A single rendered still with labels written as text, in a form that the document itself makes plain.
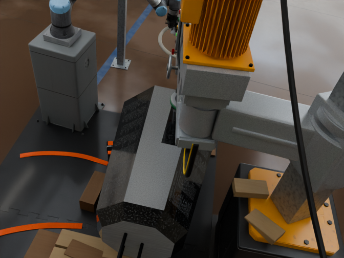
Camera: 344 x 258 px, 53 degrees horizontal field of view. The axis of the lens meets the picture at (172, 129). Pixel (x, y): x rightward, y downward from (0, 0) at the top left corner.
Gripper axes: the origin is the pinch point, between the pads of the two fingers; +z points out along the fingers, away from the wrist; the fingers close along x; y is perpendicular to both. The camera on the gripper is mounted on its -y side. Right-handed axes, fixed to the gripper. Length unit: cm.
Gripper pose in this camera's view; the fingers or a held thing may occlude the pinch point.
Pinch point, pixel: (173, 33)
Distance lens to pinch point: 317.6
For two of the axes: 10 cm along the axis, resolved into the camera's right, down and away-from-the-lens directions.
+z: -1.0, 6.4, 7.6
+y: -8.8, 3.1, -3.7
